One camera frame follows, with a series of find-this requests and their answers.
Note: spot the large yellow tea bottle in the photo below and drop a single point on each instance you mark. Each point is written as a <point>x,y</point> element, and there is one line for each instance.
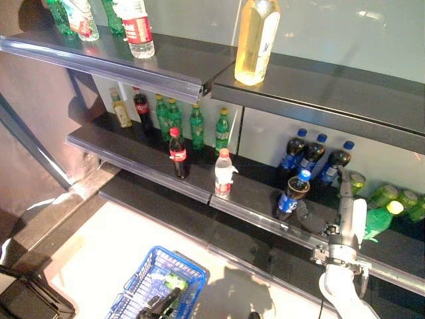
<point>254,43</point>

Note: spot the lying green bottle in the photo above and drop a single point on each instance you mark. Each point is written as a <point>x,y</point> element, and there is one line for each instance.
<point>358,181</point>
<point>384,194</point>
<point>418,209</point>
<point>407,198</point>

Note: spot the cola bottle red cap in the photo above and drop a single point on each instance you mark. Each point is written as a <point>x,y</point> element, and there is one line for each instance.
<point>143,111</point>
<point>178,154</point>

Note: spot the dark shelf upright post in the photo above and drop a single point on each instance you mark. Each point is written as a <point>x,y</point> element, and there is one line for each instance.
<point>30,143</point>

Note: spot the black shelf board clear rail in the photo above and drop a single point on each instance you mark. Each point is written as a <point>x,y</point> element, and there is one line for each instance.
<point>252,202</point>
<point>139,156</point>
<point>109,63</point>

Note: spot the black base shelf board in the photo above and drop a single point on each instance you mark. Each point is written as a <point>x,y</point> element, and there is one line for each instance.
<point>186,212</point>

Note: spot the small water bottle red cap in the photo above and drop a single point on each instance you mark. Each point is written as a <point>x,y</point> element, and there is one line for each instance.
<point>223,176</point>

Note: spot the blue plastic shopping basket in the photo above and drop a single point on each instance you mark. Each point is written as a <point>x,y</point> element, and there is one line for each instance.
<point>139,285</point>

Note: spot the pepsi bottle blue cap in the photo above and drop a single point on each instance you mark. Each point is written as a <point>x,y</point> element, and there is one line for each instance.
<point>292,197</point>
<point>290,154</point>
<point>333,164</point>
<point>312,156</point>

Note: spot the black robot foot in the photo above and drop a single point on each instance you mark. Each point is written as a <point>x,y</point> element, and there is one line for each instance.
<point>254,315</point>

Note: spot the black shelf board grey edge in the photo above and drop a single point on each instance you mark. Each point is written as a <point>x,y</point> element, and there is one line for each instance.
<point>332,99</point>

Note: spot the green soda bottle yellow cap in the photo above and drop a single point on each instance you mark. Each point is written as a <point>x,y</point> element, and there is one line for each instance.
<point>175,114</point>
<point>222,131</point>
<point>161,118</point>
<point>197,126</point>

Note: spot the green drink in basket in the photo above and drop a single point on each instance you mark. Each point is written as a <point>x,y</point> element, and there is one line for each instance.
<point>176,280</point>

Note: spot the small yellow tea bottle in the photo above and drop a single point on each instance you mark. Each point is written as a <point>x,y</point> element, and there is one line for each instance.
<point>121,113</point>

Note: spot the black box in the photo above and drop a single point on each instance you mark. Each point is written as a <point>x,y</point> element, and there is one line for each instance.
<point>26,295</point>

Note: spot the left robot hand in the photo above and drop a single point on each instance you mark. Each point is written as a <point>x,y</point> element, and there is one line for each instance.
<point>162,304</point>

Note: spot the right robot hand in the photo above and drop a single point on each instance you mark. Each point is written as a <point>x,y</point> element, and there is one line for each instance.
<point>347,232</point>

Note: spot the water bottle red label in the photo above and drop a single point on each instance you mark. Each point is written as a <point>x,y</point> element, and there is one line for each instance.
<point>83,20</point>
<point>137,30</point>

